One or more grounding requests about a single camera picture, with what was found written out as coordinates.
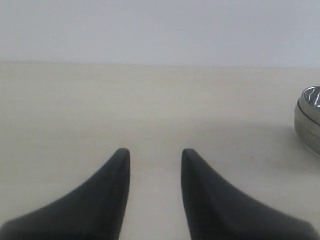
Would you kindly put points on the stainless steel bowl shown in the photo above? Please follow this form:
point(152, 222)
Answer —
point(307, 118)

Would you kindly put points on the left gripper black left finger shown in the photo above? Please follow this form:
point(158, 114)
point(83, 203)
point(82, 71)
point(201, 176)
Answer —
point(94, 210)

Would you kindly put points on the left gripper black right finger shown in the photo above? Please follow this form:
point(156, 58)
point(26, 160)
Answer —
point(217, 210)

